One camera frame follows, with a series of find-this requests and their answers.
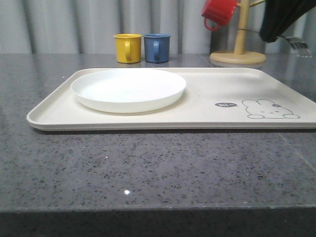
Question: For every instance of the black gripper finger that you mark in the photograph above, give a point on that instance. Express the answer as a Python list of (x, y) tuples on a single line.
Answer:
[(279, 15)]

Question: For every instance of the silver metal fork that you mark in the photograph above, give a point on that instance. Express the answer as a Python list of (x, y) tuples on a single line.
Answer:
[(299, 46)]

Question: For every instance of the white round plate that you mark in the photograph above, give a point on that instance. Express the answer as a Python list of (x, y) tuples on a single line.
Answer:
[(132, 90)]

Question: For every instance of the wooden mug tree stand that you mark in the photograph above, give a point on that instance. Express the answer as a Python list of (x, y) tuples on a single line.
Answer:
[(239, 55)]

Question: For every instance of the red enamel mug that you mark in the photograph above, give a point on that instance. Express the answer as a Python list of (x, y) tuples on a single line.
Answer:
[(219, 12)]

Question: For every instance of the cream rabbit serving tray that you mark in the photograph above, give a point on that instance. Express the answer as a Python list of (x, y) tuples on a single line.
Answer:
[(215, 98)]

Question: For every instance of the blue enamel mug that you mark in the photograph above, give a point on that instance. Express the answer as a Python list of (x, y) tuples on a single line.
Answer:
[(157, 47)]

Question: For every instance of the yellow enamel mug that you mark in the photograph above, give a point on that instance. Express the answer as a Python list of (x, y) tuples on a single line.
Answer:
[(128, 48)]

